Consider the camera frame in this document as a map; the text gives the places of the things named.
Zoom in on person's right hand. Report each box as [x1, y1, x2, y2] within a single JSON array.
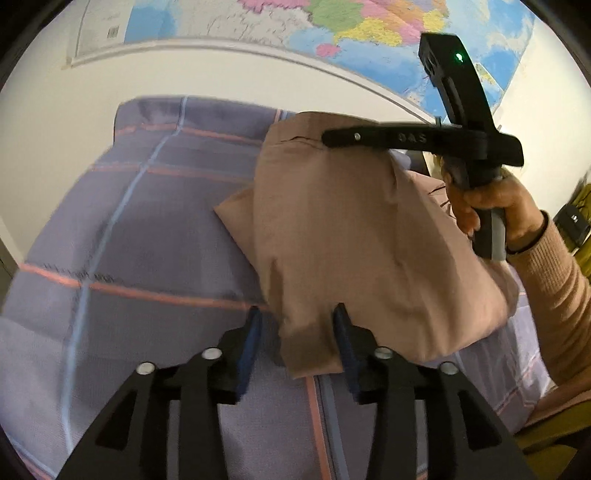
[[441, 163, 547, 253]]

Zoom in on yellow hanging clothes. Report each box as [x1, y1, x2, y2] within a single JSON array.
[[570, 183, 591, 224]]

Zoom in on pink zip jacket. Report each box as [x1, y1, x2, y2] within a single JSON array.
[[215, 112, 520, 378]]

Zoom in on black handbag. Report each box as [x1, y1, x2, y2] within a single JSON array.
[[554, 204, 590, 252]]

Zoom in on orange-sleeved right forearm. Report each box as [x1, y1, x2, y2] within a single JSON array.
[[508, 215, 590, 387]]

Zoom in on purple plaid bed sheet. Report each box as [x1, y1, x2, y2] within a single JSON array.
[[1, 97, 550, 479]]

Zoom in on colourful wall map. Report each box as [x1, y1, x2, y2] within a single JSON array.
[[68, 1, 534, 117]]

